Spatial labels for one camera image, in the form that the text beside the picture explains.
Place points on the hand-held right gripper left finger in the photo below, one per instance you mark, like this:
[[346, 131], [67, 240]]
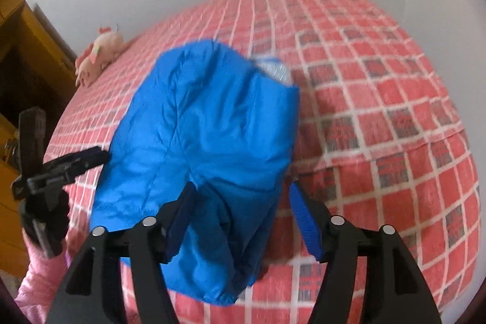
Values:
[[180, 225]]

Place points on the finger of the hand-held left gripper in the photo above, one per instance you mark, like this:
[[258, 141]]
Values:
[[76, 162]]

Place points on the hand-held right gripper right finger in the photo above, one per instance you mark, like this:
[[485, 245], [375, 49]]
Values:
[[305, 225]]

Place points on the blue padded jacket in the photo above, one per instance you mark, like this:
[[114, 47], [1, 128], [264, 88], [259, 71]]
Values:
[[212, 138]]

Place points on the person's left forearm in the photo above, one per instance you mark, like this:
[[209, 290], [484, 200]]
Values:
[[40, 282]]

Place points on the person's left hand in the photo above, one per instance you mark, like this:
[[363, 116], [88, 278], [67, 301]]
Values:
[[53, 212]]

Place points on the wooden door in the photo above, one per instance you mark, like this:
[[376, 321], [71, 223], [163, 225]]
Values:
[[26, 43]]

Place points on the pink plush toy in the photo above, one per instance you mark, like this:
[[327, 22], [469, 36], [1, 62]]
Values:
[[97, 54]]

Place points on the bed with red checked sheet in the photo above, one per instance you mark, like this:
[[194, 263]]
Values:
[[360, 100]]

